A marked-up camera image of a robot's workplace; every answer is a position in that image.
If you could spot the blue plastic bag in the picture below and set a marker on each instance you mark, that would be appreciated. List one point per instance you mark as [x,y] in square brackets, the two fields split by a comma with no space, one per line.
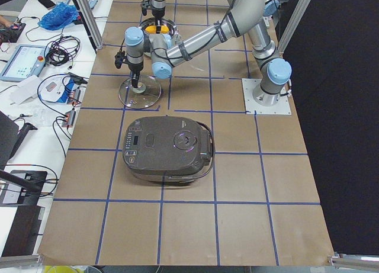
[59,17]

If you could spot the black rice cooker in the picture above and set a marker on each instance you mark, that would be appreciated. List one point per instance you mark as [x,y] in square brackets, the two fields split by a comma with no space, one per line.
[168,149]

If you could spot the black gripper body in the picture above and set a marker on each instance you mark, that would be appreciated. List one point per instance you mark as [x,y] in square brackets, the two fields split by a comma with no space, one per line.
[157,13]
[135,68]

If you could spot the glass pot lid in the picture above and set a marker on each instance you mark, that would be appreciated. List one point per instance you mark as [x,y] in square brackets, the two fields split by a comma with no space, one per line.
[146,94]

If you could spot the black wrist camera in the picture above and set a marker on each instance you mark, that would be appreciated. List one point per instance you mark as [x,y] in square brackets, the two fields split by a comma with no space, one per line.
[145,6]
[120,59]

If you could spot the white round device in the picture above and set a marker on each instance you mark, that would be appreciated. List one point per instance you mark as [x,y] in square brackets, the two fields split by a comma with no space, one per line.
[55,89]

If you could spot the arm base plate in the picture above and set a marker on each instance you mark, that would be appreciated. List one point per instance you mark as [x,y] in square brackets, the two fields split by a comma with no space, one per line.
[257,102]

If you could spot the yellow corn cob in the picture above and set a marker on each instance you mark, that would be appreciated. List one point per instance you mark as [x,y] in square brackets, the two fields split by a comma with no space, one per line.
[151,29]

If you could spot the teach pendant tablet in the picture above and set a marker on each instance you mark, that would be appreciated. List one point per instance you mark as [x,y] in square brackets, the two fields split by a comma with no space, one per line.
[27,60]

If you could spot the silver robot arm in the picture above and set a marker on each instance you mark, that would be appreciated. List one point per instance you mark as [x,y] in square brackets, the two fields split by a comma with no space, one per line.
[158,3]
[152,56]

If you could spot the aluminium frame post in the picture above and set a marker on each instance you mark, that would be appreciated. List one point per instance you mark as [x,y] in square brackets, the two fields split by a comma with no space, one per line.
[89,23]

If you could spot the grey cooking pot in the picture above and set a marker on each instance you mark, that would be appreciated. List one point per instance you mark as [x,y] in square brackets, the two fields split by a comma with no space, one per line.
[172,26]

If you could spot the white paper box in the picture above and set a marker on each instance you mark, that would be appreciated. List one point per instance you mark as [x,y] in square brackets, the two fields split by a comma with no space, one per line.
[25,89]

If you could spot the black smartphone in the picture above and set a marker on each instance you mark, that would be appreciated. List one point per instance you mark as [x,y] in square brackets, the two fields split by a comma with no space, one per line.
[48,4]

